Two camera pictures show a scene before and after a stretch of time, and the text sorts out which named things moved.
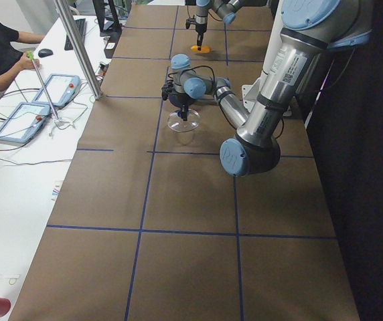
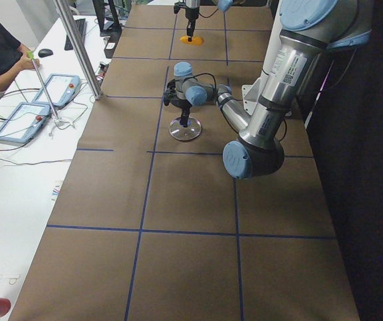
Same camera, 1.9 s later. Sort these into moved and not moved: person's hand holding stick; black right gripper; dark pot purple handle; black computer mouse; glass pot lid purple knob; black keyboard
Moved: glass pot lid purple knob; black right gripper
Not moved: black computer mouse; black keyboard; person's hand holding stick; dark pot purple handle
